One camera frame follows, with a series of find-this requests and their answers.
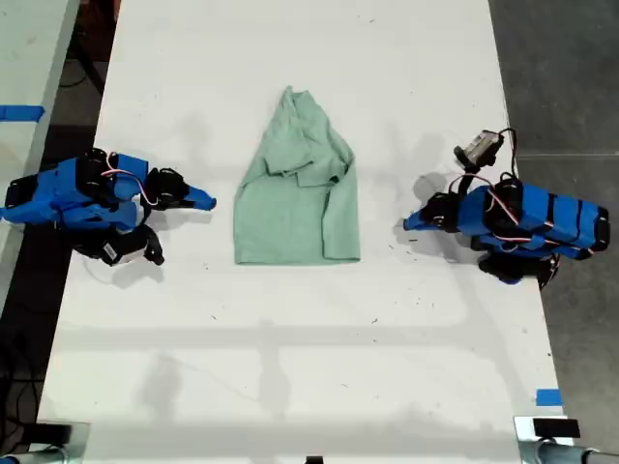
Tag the pale green T-shirt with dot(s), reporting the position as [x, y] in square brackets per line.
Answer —
[285, 217]

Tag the white side table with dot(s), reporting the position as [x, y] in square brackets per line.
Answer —
[29, 58]

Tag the small black box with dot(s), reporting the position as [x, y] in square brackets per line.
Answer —
[556, 428]
[54, 432]

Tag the silver metal clamp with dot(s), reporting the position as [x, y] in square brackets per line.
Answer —
[524, 442]
[77, 442]

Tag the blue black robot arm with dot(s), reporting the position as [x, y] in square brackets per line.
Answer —
[546, 217]
[67, 191]

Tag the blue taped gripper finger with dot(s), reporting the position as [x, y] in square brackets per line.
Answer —
[419, 221]
[424, 232]
[200, 195]
[196, 206]

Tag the short blue tape strip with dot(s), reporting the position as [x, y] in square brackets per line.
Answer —
[549, 397]

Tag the grey black camera box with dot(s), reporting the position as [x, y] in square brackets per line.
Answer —
[479, 147]

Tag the long blue tape strip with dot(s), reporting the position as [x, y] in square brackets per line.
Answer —
[21, 112]

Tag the black camera stalk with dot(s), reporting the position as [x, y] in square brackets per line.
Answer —
[465, 181]

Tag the small black edge block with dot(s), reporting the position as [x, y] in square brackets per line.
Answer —
[314, 460]

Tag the black labelled camera box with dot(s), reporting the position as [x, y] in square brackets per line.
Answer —
[123, 247]

